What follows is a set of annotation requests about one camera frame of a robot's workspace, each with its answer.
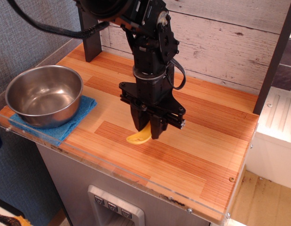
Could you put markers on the grey toy fridge cabinet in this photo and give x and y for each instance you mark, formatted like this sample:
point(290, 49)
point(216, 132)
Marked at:
point(72, 177)

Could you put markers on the dark frame post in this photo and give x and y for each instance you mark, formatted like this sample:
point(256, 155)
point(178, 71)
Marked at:
point(274, 63)
point(91, 45)

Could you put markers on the dark right frame post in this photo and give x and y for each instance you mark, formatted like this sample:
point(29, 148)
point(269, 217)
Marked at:
point(274, 63)

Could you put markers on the clear acrylic table guard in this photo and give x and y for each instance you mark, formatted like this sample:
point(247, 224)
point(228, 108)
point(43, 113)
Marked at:
point(196, 167)

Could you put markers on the silver dispenser panel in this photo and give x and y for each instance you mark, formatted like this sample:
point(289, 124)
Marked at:
point(108, 208)

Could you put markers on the stainless steel bowl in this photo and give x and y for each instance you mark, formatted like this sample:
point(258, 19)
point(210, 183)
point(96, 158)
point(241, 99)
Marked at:
point(45, 97)

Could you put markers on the white toy sink unit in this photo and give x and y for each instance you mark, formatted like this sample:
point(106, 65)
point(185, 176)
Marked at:
point(269, 155)

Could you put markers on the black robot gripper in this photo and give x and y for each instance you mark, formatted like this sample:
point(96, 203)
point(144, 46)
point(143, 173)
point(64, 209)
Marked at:
point(151, 98)

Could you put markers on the orange object bottom left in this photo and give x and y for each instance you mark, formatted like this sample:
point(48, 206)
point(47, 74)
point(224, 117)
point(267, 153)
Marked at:
point(14, 221)

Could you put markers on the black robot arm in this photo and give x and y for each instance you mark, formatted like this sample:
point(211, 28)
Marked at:
point(153, 45)

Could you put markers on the yellow brush white bristles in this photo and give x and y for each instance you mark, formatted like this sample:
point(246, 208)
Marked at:
point(140, 137)

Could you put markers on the dark left frame post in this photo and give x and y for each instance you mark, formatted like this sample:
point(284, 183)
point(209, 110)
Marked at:
point(91, 45)

